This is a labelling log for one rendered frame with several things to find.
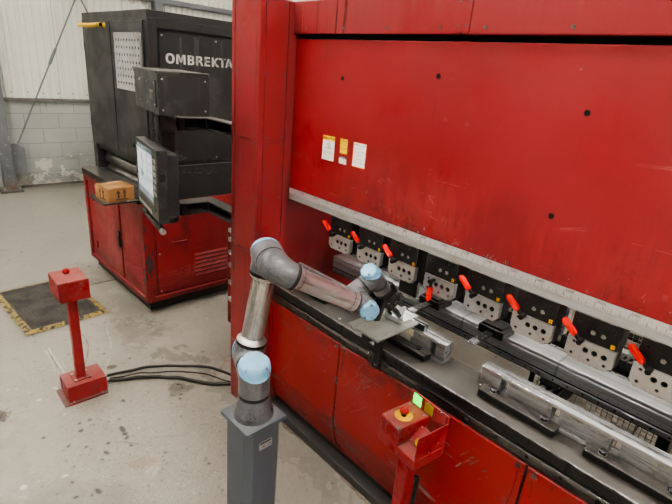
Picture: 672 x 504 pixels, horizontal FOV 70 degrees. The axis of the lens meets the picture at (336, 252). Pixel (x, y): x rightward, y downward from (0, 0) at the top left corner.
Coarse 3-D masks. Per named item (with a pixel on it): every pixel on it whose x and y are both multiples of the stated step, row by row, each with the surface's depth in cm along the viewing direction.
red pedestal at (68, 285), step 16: (48, 272) 274; (64, 272) 273; (80, 272) 277; (64, 288) 264; (80, 288) 270; (80, 336) 286; (80, 352) 289; (80, 368) 292; (96, 368) 305; (64, 384) 290; (80, 384) 289; (96, 384) 296; (64, 400) 290; (80, 400) 291
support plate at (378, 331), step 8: (384, 312) 218; (360, 320) 209; (384, 320) 211; (408, 320) 212; (360, 328) 202; (368, 328) 203; (376, 328) 203; (384, 328) 204; (392, 328) 204; (400, 328) 205; (408, 328) 207; (368, 336) 198; (376, 336) 197; (384, 336) 198
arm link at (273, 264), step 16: (272, 256) 162; (272, 272) 161; (288, 272) 161; (304, 272) 166; (288, 288) 164; (304, 288) 166; (320, 288) 168; (336, 288) 171; (336, 304) 174; (352, 304) 174; (368, 304) 175; (368, 320) 177
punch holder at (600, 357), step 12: (576, 312) 156; (576, 324) 157; (588, 324) 154; (600, 324) 151; (612, 324) 149; (588, 336) 155; (600, 336) 152; (612, 336) 149; (624, 336) 149; (564, 348) 161; (576, 348) 158; (588, 348) 155; (600, 348) 152; (588, 360) 157; (600, 360) 153; (612, 360) 150
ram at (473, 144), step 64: (320, 64) 224; (384, 64) 196; (448, 64) 175; (512, 64) 157; (576, 64) 143; (640, 64) 131; (320, 128) 232; (384, 128) 202; (448, 128) 179; (512, 128) 161; (576, 128) 146; (640, 128) 134; (320, 192) 240; (384, 192) 209; (448, 192) 184; (512, 192) 165; (576, 192) 150; (640, 192) 137; (448, 256) 190; (512, 256) 170; (576, 256) 153; (640, 256) 140
